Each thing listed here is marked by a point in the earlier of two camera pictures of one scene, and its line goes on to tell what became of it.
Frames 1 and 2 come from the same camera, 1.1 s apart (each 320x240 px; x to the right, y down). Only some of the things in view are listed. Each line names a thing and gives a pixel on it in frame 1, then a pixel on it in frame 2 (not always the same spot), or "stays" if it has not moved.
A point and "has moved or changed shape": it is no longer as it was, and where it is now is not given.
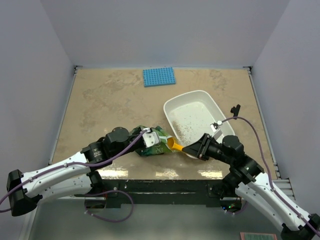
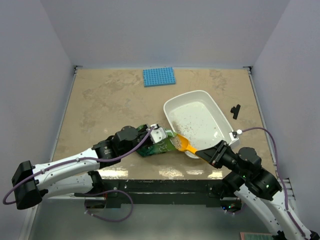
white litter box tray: [190, 117] stays
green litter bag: [160, 148] has moved or changed shape
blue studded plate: [158, 77] stays
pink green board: [248, 236] stays
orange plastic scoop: [172, 144] → [181, 144]
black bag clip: [235, 110] stays
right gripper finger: [195, 148] → [212, 153]
